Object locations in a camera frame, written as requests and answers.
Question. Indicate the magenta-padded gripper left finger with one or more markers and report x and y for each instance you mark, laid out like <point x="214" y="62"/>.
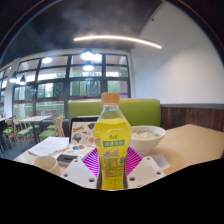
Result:
<point x="78" y="173"/>

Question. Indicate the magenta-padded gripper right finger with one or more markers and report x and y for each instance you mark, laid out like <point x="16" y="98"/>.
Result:
<point x="148" y="171"/>

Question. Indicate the yellow drink bottle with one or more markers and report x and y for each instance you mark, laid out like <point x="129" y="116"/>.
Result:
<point x="112" y="146"/>

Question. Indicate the white paper napkin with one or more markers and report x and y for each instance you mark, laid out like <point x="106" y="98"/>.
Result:
<point x="162" y="161"/>

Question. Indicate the white bowl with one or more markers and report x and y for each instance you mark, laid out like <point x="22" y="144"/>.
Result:
<point x="148" y="140"/>

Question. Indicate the white mug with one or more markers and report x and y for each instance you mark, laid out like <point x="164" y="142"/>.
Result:
<point x="46" y="164"/>

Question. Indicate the white paper booklet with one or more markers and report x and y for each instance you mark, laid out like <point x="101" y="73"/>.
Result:
<point x="48" y="146"/>

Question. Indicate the green upholstered bench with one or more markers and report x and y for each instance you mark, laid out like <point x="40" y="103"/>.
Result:
<point x="143" y="111"/>

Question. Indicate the wooden dining table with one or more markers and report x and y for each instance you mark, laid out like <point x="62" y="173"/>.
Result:
<point x="35" y="118"/>

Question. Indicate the long linear hanging light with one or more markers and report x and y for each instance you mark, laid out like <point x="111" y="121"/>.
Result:
<point x="116" y="38"/>

